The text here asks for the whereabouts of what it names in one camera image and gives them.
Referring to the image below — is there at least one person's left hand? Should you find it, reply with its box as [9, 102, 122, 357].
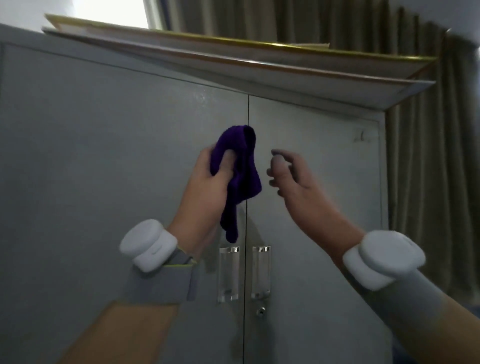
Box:
[166, 145, 239, 256]

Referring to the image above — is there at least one person's right hand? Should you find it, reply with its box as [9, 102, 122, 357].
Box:
[266, 149, 367, 269]

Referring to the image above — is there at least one purple cleaning cloth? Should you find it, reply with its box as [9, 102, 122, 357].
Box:
[209, 124, 263, 244]

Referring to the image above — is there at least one grey metal cabinet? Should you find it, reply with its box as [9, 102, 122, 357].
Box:
[0, 23, 395, 364]

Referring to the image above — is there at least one white left wrist tracker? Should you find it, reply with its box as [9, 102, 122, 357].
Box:
[119, 218, 179, 274]

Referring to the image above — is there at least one white wrist tracker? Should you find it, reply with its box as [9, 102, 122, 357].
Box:
[341, 229, 427, 292]
[119, 218, 179, 274]

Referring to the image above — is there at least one white right wrist tracker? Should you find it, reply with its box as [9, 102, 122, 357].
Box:
[341, 229, 427, 292]

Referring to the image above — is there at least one grey left wristband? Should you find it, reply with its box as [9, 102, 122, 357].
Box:
[121, 247, 202, 305]

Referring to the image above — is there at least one grey wristband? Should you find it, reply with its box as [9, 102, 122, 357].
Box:
[121, 247, 202, 305]
[359, 268, 457, 331]

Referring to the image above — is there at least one brown framed board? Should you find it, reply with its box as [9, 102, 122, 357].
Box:
[41, 26, 438, 112]

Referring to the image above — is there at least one olive curtain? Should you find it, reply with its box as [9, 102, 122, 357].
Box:
[157, 0, 480, 305]

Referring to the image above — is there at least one grey right wristband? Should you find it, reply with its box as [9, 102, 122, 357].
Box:
[359, 268, 457, 331]

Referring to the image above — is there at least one gold framed board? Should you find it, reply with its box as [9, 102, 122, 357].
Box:
[44, 13, 440, 80]

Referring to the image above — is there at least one bright window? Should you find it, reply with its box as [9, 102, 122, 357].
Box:
[71, 0, 162, 30]

